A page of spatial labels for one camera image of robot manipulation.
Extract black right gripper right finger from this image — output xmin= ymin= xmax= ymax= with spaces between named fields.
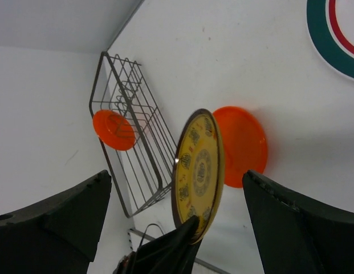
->
xmin=242 ymin=170 xmax=354 ymax=273

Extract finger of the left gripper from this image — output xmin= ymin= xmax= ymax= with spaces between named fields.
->
xmin=113 ymin=216 xmax=200 ymax=274

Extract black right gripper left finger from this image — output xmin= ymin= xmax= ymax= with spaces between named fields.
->
xmin=0 ymin=170 xmax=112 ymax=273

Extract yellow patterned plate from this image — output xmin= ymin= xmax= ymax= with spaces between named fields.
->
xmin=171 ymin=108 xmax=225 ymax=244

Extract orange plastic plate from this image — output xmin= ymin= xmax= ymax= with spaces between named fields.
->
xmin=213 ymin=106 xmax=268 ymax=188
xmin=92 ymin=110 xmax=136 ymax=151

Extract white plate green red rings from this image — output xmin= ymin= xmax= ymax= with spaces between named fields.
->
xmin=306 ymin=0 xmax=354 ymax=84

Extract thin black cable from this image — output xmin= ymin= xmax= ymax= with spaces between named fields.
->
xmin=136 ymin=223 xmax=165 ymax=252

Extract aluminium table edge rail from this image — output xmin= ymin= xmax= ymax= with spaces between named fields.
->
xmin=129 ymin=224 xmax=225 ymax=273

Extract wire dish rack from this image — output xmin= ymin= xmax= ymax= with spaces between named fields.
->
xmin=88 ymin=51 xmax=176 ymax=218

